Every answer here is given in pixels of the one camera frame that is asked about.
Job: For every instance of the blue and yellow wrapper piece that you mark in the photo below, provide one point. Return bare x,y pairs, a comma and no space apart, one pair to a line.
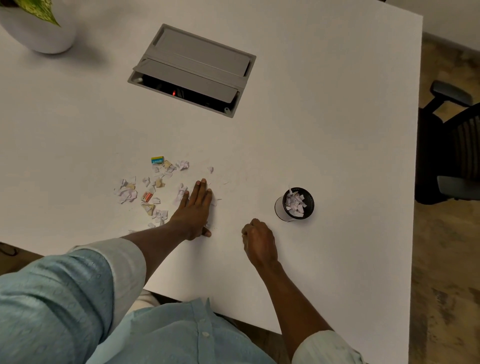
157,161

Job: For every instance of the black cup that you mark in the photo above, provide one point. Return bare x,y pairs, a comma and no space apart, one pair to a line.
279,210

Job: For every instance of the paper scraps in cup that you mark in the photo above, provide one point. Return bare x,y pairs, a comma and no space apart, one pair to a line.
295,202

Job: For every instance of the person's right fingers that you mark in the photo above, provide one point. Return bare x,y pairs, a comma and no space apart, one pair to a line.
247,232

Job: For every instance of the orange paper scrap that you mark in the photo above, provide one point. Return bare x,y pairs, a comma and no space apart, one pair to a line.
147,196

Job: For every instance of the scattered torn paper scraps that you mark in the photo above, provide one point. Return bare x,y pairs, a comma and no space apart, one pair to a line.
127,194

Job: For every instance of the person's right forearm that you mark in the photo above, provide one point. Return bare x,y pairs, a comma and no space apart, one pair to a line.
292,307

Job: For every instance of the person's right hand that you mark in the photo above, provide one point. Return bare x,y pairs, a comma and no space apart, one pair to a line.
260,243

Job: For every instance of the person's left middle finger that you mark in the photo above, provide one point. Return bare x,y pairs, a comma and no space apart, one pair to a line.
203,192

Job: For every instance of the person's left little finger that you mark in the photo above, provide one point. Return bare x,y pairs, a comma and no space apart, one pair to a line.
184,201

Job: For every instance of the person's left forearm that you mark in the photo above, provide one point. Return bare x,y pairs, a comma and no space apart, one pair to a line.
150,247

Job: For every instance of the green plant leaf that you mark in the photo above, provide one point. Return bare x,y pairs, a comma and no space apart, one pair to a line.
37,7

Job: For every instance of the light blue shirt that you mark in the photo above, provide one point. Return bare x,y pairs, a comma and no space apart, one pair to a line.
56,300

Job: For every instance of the person's left thumb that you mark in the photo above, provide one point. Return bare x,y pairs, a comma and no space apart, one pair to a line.
206,232

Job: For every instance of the person's left hand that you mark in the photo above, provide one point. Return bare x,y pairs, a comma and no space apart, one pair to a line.
191,215

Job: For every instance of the white plant pot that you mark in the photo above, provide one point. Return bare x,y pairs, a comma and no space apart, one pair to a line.
41,33

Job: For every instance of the black office chair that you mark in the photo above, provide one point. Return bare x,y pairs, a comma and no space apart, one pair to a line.
450,150

